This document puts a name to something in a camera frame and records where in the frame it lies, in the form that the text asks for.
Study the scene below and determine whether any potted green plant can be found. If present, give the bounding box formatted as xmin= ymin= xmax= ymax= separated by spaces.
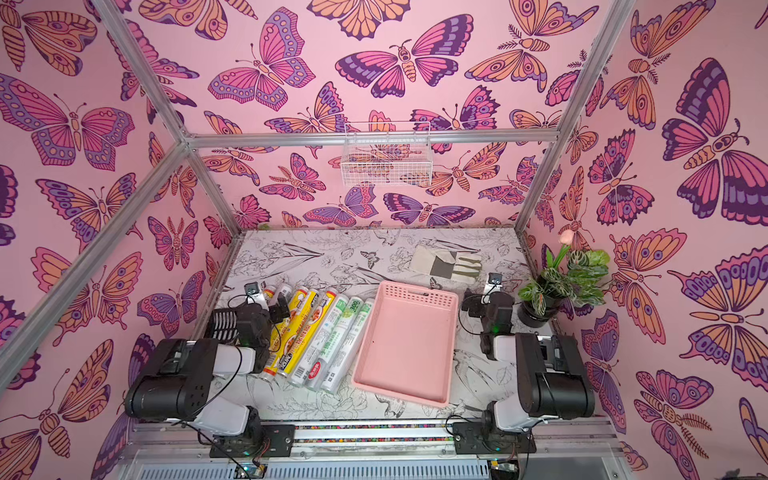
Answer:
xmin=518 ymin=228 xmax=609 ymax=328

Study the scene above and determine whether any pink plastic basket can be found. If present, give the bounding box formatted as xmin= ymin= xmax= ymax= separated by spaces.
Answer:
xmin=351 ymin=281 xmax=460 ymax=408

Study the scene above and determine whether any white wire wall basket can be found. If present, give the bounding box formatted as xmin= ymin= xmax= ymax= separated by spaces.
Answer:
xmin=338 ymin=121 xmax=434 ymax=188

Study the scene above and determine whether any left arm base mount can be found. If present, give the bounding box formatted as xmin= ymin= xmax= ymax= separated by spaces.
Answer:
xmin=209 ymin=424 xmax=296 ymax=459

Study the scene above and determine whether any aluminium front rail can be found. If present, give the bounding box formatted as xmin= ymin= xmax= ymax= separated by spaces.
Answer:
xmin=112 ymin=417 xmax=634 ymax=479

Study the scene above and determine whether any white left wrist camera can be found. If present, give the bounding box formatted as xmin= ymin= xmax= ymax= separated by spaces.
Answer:
xmin=243 ymin=282 xmax=261 ymax=298

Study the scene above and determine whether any green striped folded cloth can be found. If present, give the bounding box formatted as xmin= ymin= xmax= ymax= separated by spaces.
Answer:
xmin=409 ymin=245 xmax=482 ymax=284

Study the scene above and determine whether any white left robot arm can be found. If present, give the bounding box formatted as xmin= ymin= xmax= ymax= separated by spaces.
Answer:
xmin=124 ymin=293 xmax=290 ymax=443

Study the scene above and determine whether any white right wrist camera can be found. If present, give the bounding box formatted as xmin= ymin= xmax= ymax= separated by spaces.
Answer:
xmin=483 ymin=273 xmax=503 ymax=295

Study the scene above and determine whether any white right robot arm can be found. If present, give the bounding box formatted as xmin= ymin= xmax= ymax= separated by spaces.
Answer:
xmin=460 ymin=289 xmax=595 ymax=434

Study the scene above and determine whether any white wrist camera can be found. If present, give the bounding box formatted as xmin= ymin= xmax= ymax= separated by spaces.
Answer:
xmin=243 ymin=282 xmax=261 ymax=298
xmin=483 ymin=273 xmax=503 ymax=295

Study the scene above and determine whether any yellow red wrap roll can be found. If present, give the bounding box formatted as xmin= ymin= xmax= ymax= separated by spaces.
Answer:
xmin=261 ymin=287 xmax=319 ymax=379

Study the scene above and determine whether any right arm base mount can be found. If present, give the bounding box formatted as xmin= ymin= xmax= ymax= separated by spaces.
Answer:
xmin=446 ymin=420 xmax=537 ymax=456

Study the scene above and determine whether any white green wrap roll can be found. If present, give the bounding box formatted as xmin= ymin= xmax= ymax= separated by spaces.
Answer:
xmin=320 ymin=299 xmax=375 ymax=393

